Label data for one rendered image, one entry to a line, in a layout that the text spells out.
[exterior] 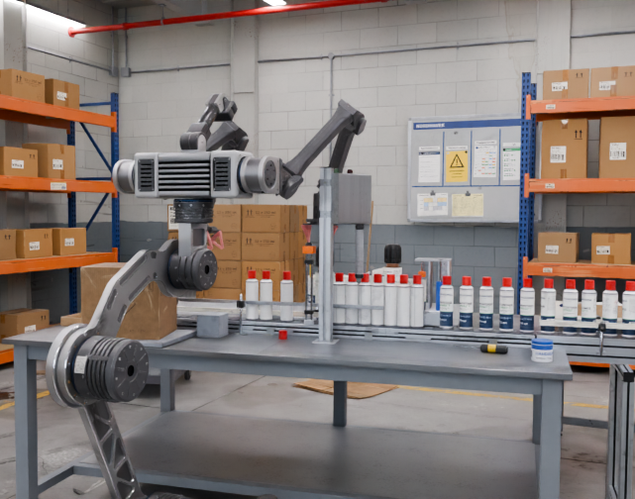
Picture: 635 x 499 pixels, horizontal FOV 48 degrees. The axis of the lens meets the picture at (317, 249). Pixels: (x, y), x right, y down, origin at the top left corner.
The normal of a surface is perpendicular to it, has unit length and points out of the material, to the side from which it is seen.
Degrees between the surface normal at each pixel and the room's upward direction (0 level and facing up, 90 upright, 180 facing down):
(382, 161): 90
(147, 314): 90
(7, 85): 90
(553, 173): 92
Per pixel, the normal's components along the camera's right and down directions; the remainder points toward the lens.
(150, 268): 0.93, 0.03
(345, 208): 0.63, 0.04
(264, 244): -0.29, 0.05
